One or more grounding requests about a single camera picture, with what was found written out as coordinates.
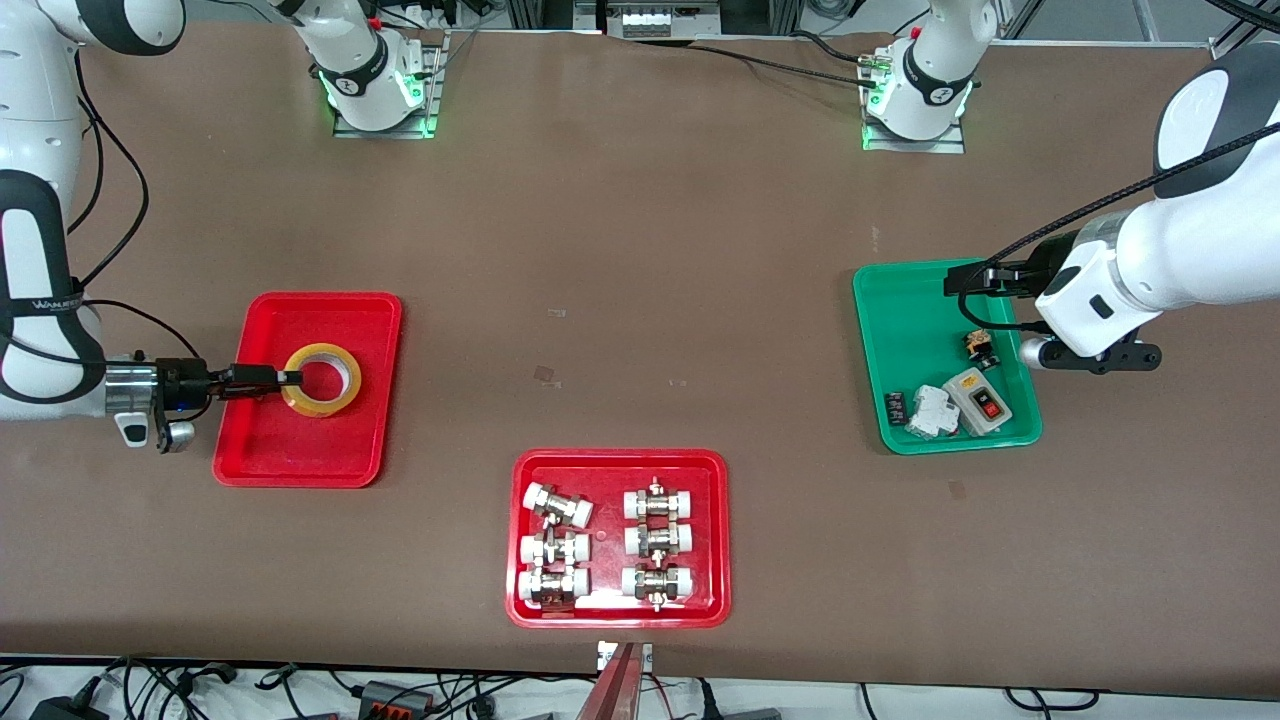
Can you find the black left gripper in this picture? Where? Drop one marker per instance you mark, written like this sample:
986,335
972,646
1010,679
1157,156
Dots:
1042,258

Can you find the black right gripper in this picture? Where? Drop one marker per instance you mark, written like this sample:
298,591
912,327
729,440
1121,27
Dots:
181,382

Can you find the yellow packing tape roll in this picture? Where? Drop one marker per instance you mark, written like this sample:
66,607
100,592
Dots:
345,395

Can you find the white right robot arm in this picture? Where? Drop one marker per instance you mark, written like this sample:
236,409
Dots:
30,120

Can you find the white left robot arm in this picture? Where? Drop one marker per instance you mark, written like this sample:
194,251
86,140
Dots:
1200,260

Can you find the red plastic tray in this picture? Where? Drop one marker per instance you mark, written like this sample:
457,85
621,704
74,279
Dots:
300,450
610,470

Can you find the green plastic tray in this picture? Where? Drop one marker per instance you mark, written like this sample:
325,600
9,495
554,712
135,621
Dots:
930,370

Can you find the black orange push button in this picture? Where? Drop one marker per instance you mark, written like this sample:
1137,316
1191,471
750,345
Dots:
980,348

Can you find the white circuit breaker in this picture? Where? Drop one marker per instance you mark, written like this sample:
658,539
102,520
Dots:
932,410

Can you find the chrome valve white ends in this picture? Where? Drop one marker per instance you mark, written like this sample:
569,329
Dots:
658,502
553,585
657,582
553,549
658,539
558,505

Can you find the grey orange power strip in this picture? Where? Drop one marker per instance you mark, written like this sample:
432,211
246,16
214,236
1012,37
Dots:
395,698

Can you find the black power adapter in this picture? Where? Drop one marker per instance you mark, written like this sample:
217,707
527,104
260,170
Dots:
65,708

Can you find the grey on-off switch box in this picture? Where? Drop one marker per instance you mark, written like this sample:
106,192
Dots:
965,390

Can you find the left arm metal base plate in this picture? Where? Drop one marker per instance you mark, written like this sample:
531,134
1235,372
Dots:
950,147

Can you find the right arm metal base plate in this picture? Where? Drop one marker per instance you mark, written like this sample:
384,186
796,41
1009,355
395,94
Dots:
350,131

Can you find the aluminium profile rail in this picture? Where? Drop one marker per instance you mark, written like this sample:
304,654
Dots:
1217,48

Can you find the camera stand post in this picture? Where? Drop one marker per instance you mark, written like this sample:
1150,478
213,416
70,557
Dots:
615,690

